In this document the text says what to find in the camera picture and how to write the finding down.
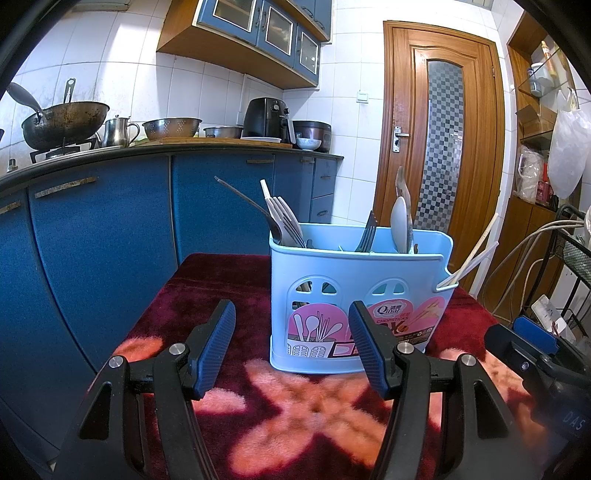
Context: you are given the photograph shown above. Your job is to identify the white plastic spoon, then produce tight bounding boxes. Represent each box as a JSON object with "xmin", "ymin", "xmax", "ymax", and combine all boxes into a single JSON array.
[{"xmin": 390, "ymin": 196, "xmax": 413, "ymax": 254}]

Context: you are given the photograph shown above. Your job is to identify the black air fryer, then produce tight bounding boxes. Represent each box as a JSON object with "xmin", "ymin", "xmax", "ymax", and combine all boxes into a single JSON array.
[{"xmin": 242, "ymin": 98, "xmax": 296, "ymax": 144}]

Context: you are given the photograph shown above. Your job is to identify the steel colander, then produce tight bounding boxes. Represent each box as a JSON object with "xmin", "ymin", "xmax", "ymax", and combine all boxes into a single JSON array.
[{"xmin": 141, "ymin": 117, "xmax": 203, "ymax": 140}]

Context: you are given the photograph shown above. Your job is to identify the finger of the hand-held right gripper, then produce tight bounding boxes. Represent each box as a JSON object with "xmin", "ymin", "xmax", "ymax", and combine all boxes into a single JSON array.
[
  {"xmin": 484, "ymin": 324, "xmax": 556, "ymax": 385},
  {"xmin": 513, "ymin": 315, "xmax": 559, "ymax": 354}
]

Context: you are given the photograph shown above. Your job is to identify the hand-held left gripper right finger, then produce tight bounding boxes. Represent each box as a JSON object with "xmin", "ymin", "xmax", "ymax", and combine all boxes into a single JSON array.
[{"xmin": 348, "ymin": 300, "xmax": 529, "ymax": 480}]

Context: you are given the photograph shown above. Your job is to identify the white jar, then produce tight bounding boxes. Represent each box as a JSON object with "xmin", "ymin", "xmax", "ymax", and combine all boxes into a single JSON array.
[{"xmin": 526, "ymin": 62, "xmax": 552, "ymax": 97}]

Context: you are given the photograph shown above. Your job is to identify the wooden cutting board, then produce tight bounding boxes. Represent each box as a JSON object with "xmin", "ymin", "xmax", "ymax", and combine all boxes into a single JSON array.
[{"xmin": 134, "ymin": 137, "xmax": 294, "ymax": 148}]

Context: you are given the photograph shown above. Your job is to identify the white plastic bag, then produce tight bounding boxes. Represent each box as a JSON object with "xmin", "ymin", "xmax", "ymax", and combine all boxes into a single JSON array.
[{"xmin": 547, "ymin": 88, "xmax": 591, "ymax": 199}]

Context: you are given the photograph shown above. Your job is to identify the white cables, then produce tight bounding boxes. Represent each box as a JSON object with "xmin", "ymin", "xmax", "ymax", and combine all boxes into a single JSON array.
[{"xmin": 471, "ymin": 219, "xmax": 585, "ymax": 324}]

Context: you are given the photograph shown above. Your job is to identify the black wire rack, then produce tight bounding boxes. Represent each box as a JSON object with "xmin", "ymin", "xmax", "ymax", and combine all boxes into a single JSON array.
[{"xmin": 526, "ymin": 203, "xmax": 591, "ymax": 352}]

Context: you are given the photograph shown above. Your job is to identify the wooden door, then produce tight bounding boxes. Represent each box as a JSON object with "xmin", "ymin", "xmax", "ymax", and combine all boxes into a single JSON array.
[{"xmin": 373, "ymin": 21, "xmax": 506, "ymax": 296}]

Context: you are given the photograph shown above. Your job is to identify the white chopstick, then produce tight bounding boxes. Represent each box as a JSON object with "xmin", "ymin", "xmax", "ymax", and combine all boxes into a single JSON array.
[{"xmin": 436, "ymin": 241, "xmax": 501, "ymax": 289}]

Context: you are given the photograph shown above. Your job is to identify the red floral blanket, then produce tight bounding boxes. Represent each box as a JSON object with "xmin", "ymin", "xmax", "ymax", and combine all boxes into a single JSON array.
[{"xmin": 99, "ymin": 251, "xmax": 555, "ymax": 480}]

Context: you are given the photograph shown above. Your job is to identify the white power strip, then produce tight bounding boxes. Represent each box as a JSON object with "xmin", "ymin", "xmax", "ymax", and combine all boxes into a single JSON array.
[{"xmin": 531, "ymin": 295, "xmax": 578, "ymax": 342}]

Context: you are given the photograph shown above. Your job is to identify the gas stove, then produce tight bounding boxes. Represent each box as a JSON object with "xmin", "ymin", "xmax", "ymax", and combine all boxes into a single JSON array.
[{"xmin": 28, "ymin": 136, "xmax": 102, "ymax": 163}]

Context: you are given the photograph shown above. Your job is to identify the steel table knife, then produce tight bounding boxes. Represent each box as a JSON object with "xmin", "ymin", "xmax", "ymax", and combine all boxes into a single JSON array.
[{"xmin": 396, "ymin": 165, "xmax": 420, "ymax": 254}]

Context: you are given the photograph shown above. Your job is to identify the blue wall cabinet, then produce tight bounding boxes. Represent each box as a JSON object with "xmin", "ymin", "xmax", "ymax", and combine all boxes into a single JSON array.
[{"xmin": 156, "ymin": 0, "xmax": 333, "ymax": 89}]

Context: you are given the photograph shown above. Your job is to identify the wooden shelf unit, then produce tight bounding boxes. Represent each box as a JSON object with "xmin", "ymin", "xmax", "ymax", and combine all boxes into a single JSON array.
[{"xmin": 482, "ymin": 11, "xmax": 591, "ymax": 319}]

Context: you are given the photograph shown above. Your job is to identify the black wok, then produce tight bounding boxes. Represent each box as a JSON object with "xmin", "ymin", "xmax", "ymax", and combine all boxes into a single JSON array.
[{"xmin": 21, "ymin": 78, "xmax": 110, "ymax": 151}]

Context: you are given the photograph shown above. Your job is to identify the tan bottle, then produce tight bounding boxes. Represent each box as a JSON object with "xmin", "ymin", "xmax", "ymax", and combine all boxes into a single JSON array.
[{"xmin": 540, "ymin": 41, "xmax": 561, "ymax": 80}]

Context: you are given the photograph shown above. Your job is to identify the black kitchen countertop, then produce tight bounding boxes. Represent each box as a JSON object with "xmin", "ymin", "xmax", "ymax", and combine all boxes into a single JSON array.
[{"xmin": 0, "ymin": 141, "xmax": 345, "ymax": 195}]

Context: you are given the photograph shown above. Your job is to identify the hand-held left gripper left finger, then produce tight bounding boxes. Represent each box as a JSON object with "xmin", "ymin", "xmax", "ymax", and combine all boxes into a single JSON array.
[{"xmin": 55, "ymin": 299, "xmax": 237, "ymax": 480}]

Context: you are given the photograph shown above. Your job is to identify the red container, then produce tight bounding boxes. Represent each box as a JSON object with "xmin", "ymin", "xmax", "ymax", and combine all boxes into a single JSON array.
[{"xmin": 536, "ymin": 161, "xmax": 559, "ymax": 206}]

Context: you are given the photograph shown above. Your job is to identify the small beige fork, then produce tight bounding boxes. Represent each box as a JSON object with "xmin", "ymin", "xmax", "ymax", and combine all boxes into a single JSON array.
[{"xmin": 265, "ymin": 196, "xmax": 296, "ymax": 247}]

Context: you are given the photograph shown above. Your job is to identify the blue base cabinets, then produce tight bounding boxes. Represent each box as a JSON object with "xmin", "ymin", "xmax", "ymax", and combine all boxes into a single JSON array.
[{"xmin": 0, "ymin": 154, "xmax": 345, "ymax": 472}]

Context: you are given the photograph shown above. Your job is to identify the cardboard box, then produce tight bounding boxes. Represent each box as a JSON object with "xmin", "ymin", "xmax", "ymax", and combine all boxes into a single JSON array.
[{"xmin": 515, "ymin": 105, "xmax": 557, "ymax": 139}]

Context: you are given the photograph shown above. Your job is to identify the black rice cooker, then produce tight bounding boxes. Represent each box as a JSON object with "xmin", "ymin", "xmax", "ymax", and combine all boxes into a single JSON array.
[{"xmin": 292, "ymin": 120, "xmax": 332, "ymax": 153}]

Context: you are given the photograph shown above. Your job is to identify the steel kettle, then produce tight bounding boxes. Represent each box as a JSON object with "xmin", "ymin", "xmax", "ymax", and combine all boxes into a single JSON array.
[{"xmin": 102, "ymin": 115, "xmax": 140, "ymax": 148}]

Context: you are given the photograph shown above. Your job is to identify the light blue utensil holder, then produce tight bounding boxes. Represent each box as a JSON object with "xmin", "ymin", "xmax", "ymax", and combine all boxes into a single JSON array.
[{"xmin": 269, "ymin": 222, "xmax": 460, "ymax": 374}]

